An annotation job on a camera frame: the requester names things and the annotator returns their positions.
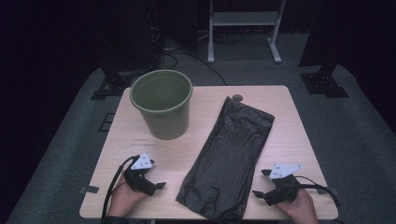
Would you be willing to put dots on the person's left hand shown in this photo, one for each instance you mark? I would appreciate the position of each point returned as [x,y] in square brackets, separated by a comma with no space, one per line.
[123,199]

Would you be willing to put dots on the grey tape strip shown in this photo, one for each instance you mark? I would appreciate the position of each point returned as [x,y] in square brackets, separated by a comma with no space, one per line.
[89,189]

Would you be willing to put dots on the black stand base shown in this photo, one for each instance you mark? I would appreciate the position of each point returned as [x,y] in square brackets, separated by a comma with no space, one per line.
[323,84]
[112,86]

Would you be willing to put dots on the green plastic bucket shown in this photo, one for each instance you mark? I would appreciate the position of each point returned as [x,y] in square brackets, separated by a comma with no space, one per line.
[168,124]

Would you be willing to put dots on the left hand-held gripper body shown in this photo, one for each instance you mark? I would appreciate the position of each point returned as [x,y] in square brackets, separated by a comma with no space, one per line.
[138,182]

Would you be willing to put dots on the black plastic trash bag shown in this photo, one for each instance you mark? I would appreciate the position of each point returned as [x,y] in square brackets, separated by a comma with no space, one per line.
[227,155]

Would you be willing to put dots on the dark equipment cabinet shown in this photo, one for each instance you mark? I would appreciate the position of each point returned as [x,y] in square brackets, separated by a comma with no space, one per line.
[130,34]

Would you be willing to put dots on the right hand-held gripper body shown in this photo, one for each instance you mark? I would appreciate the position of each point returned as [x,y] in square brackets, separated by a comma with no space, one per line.
[285,189]

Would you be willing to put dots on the white metal stand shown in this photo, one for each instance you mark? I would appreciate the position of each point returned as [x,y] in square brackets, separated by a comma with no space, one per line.
[243,18]

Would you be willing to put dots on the person's right hand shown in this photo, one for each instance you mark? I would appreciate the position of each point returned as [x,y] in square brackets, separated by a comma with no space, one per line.
[302,208]

